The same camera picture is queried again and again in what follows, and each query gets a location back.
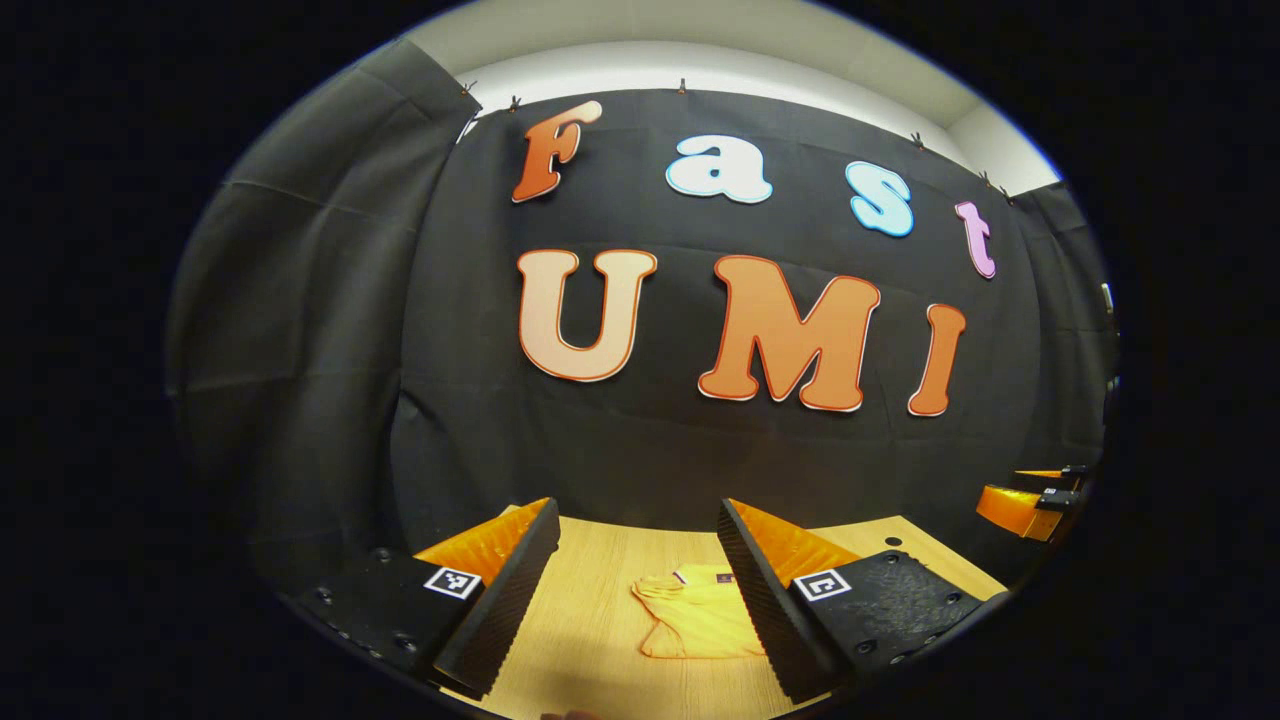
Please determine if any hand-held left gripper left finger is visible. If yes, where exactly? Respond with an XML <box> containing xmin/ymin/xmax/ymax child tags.
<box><xmin>290</xmin><ymin>497</ymin><xmax>562</xmax><ymax>701</ymax></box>

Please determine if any orange T-shirt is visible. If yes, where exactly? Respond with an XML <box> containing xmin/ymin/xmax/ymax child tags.
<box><xmin>630</xmin><ymin>563</ymin><xmax>771</xmax><ymax>661</ymax></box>

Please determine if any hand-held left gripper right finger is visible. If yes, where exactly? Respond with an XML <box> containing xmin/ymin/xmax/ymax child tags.
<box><xmin>717</xmin><ymin>497</ymin><xmax>1009</xmax><ymax>706</ymax></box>

